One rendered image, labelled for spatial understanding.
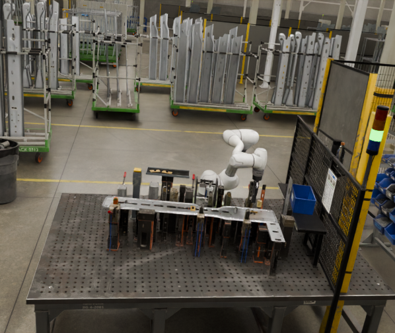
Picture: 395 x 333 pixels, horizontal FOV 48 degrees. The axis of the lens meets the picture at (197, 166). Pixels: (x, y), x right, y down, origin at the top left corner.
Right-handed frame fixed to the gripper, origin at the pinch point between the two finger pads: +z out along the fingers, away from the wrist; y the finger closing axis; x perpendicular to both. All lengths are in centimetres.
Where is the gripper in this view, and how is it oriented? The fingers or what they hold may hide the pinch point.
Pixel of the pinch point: (253, 198)
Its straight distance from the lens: 354.0
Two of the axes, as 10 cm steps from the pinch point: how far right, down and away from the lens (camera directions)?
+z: -1.0, 9.3, 3.5
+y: 0.0, 3.5, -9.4
